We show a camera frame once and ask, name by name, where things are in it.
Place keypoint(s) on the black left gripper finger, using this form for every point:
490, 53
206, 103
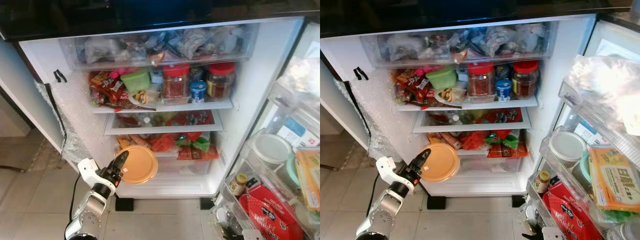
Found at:
421, 159
121, 161

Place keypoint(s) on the tan plastic bowl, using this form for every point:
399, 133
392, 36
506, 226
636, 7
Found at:
442, 162
140, 165

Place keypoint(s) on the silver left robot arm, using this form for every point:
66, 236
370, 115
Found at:
87, 215
382, 215

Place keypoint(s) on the black fridge foot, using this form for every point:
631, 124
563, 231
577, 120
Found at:
124, 204
518, 201
436, 202
207, 203

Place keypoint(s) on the shallow clear fridge drawer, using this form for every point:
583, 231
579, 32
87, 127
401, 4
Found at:
165, 122
470, 120

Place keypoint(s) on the deep white fridge drawer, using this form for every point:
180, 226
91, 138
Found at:
495, 175
185, 177

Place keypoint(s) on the grey open fridge door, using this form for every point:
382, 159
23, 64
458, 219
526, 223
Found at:
25, 90
340, 100

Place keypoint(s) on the white open fridge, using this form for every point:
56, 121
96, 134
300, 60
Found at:
250, 100
560, 100

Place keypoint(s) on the white fridge door with shelves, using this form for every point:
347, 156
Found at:
612, 42
314, 40

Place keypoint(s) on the clear bubble wrap sheet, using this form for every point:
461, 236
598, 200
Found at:
377, 145
72, 145

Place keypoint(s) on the white plate with food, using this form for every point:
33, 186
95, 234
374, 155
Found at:
145, 97
450, 96

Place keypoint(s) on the red snack packets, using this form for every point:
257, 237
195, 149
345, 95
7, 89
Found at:
412, 86
107, 87

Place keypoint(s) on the red green food packets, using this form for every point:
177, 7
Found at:
192, 142
500, 140

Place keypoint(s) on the green plastic container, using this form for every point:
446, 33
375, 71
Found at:
136, 81
441, 78

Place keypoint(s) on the yellow food box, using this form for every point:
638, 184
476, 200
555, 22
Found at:
309, 175
615, 177

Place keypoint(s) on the blue white small cup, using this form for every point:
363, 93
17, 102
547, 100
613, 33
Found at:
198, 92
503, 91

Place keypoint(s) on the clear drawer with frozen bags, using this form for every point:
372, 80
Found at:
150, 45
450, 45

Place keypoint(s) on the small yellow lid jar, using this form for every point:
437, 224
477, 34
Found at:
239, 186
542, 182

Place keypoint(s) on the white blue carton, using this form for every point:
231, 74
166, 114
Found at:
295, 131
587, 134

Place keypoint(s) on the red lid jar dark contents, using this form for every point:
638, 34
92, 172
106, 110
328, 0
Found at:
525, 82
221, 85

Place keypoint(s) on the white lid round container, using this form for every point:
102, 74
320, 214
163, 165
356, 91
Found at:
567, 146
270, 149

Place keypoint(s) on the clear plastic bag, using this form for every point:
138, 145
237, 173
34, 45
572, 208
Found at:
610, 80
302, 75

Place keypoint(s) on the red foil food bag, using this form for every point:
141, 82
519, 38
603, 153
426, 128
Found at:
570, 215
267, 215

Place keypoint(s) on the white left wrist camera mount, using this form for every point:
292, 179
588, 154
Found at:
89, 170
386, 167

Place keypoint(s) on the black wall hook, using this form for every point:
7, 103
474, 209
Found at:
56, 76
357, 73

